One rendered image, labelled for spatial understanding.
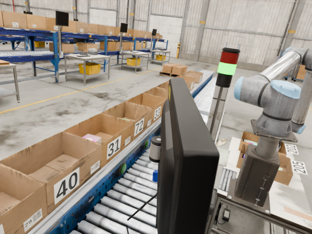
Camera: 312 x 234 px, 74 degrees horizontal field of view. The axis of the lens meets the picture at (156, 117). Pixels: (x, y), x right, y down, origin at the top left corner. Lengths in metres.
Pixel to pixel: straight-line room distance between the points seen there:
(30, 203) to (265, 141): 1.21
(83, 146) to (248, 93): 1.03
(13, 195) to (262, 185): 1.33
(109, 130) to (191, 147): 1.44
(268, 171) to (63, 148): 1.26
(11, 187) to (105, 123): 0.78
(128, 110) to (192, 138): 1.73
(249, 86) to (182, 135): 1.06
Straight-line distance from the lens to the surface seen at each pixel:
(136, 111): 1.97
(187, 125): 0.33
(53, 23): 7.13
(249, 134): 2.37
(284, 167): 2.12
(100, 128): 1.73
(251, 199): 1.53
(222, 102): 0.68
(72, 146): 1.40
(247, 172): 1.43
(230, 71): 0.66
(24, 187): 1.12
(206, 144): 0.28
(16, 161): 1.26
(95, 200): 1.36
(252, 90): 1.32
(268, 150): 1.40
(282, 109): 1.28
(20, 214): 0.99
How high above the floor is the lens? 1.67
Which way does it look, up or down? 22 degrees down
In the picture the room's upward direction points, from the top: 8 degrees clockwise
